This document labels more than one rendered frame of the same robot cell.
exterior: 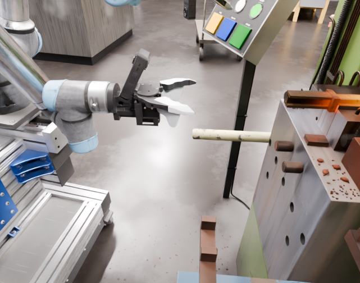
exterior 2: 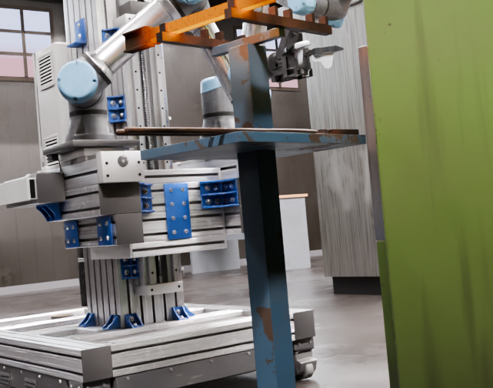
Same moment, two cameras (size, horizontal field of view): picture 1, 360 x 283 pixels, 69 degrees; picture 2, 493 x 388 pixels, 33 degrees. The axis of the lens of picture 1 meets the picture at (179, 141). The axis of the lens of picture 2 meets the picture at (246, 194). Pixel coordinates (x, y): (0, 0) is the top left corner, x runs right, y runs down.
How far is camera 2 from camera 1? 197 cm
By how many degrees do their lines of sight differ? 54
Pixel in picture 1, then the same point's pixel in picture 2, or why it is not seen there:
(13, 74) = (218, 64)
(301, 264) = (371, 142)
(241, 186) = not seen: outside the picture
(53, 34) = (372, 239)
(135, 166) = not seen: hidden behind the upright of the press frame
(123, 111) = (278, 71)
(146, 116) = (290, 68)
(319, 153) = not seen: hidden behind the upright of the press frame
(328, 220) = (365, 70)
